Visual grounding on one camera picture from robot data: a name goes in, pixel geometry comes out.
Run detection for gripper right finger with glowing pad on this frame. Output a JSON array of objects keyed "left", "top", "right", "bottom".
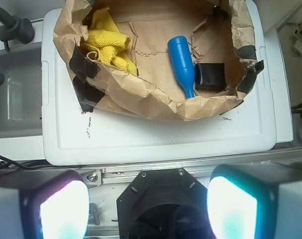
[{"left": 207, "top": 163, "right": 302, "bottom": 239}]

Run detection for yellow cloth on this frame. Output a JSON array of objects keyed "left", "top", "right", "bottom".
[{"left": 81, "top": 7, "right": 137, "bottom": 76}]

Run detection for grey sink basin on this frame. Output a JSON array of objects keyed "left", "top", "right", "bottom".
[{"left": 0, "top": 42, "right": 42, "bottom": 139}]

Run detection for blue plastic bottle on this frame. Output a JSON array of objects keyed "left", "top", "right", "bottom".
[{"left": 167, "top": 36, "right": 195, "bottom": 99}]

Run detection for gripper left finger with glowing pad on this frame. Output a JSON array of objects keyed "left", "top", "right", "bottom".
[{"left": 0, "top": 169, "right": 90, "bottom": 239}]

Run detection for black cable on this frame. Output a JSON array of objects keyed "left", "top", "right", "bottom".
[{"left": 0, "top": 150, "right": 84, "bottom": 172}]

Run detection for crumpled brown paper liner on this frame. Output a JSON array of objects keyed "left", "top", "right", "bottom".
[{"left": 53, "top": 0, "right": 264, "bottom": 121}]

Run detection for aluminium frame rail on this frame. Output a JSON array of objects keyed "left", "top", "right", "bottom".
[{"left": 0, "top": 146, "right": 302, "bottom": 187}]

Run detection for black octagonal mount plate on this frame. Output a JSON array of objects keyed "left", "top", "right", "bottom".
[{"left": 117, "top": 168, "right": 215, "bottom": 239}]

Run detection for black tape block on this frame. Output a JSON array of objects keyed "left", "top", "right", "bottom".
[{"left": 194, "top": 63, "right": 227, "bottom": 91}]

